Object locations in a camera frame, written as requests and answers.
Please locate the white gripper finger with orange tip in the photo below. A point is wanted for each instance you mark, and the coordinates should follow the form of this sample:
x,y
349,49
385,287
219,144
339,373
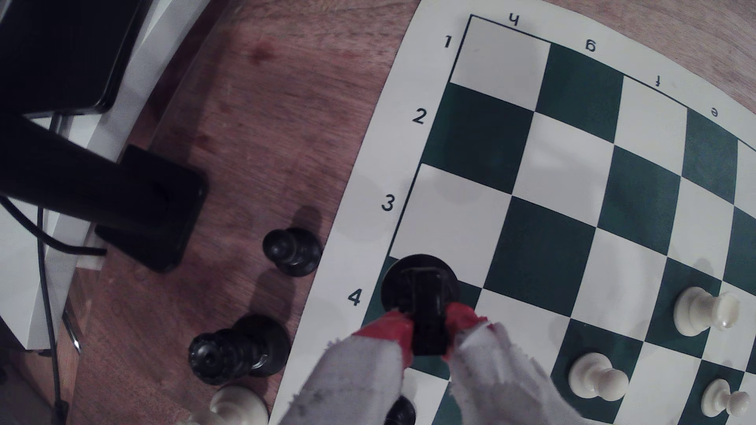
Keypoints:
x,y
354,383
502,383

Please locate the black rook chess piece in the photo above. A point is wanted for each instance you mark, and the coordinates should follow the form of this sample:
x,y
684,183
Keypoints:
x,y
422,295

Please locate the black pawn chess piece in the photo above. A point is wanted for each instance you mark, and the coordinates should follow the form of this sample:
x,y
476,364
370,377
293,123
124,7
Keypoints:
x,y
401,414

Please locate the white pawn chess piece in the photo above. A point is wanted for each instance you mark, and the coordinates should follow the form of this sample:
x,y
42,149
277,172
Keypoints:
x,y
590,376
717,398

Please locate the large black chess piece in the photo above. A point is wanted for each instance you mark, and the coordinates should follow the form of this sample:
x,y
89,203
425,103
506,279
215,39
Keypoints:
x,y
236,351

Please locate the white rook chess piece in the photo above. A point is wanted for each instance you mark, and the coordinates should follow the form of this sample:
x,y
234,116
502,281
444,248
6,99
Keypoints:
x,y
697,311

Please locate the green white chess board mat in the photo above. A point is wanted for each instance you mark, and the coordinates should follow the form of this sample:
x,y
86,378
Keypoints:
x,y
561,171

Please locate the black stand with foot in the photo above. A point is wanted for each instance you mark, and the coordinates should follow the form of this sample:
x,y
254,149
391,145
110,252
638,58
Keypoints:
x,y
147,206

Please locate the black flat device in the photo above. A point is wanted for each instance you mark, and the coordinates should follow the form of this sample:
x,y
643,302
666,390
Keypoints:
x,y
59,53

